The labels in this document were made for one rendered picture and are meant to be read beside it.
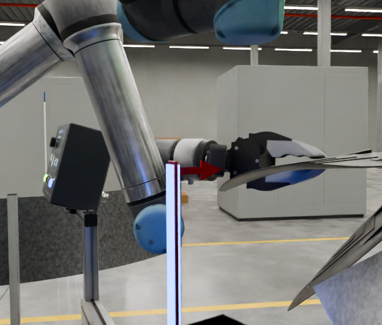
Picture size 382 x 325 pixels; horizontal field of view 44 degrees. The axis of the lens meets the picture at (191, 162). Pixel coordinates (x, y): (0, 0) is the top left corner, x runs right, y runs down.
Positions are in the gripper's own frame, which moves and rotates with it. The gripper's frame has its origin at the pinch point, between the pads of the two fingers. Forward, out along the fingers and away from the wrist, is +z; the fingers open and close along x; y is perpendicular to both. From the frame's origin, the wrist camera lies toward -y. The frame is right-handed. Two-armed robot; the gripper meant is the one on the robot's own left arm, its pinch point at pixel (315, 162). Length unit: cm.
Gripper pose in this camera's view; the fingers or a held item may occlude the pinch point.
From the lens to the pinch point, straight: 72.0
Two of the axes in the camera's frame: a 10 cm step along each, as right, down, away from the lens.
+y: 5.2, 0.6, 8.5
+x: -0.5, 10.0, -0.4
